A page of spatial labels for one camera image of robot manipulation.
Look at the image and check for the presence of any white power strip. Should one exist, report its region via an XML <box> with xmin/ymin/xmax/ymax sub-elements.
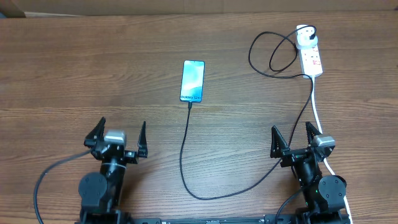
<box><xmin>298</xmin><ymin>44</ymin><xmax>323</xmax><ymax>78</ymax></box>

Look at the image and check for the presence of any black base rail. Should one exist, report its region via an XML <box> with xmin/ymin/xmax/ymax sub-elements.
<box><xmin>78</xmin><ymin>215</ymin><xmax>351</xmax><ymax>224</ymax></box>

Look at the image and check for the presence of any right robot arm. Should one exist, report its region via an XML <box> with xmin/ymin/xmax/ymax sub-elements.
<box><xmin>270</xmin><ymin>121</ymin><xmax>350</xmax><ymax>224</ymax></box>

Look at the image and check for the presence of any brown cardboard backdrop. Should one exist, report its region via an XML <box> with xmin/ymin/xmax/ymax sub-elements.
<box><xmin>1</xmin><ymin>0</ymin><xmax>397</xmax><ymax>17</ymax></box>

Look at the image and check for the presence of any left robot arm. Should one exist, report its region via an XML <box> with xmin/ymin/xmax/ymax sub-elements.
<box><xmin>78</xmin><ymin>117</ymin><xmax>148</xmax><ymax>223</ymax></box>

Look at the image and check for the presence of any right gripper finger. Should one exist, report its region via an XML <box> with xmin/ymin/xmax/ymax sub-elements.
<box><xmin>305</xmin><ymin>121</ymin><xmax>321</xmax><ymax>146</ymax></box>
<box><xmin>270</xmin><ymin>126</ymin><xmax>290</xmax><ymax>158</ymax></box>

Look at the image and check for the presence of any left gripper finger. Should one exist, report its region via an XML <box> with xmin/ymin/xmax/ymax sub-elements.
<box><xmin>137</xmin><ymin>121</ymin><xmax>148</xmax><ymax>158</ymax></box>
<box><xmin>83</xmin><ymin>117</ymin><xmax>106</xmax><ymax>148</ymax></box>

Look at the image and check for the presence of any white charger plug adapter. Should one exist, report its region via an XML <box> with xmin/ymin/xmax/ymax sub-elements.
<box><xmin>296</xmin><ymin>25</ymin><xmax>318</xmax><ymax>50</ymax></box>

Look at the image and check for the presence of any blue Galaxy smartphone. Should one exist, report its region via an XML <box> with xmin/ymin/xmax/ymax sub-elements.
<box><xmin>180</xmin><ymin>60</ymin><xmax>205</xmax><ymax>103</ymax></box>

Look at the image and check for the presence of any white power strip cord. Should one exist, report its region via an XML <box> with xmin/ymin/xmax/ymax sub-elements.
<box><xmin>310</xmin><ymin>76</ymin><xmax>354</xmax><ymax>224</ymax></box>

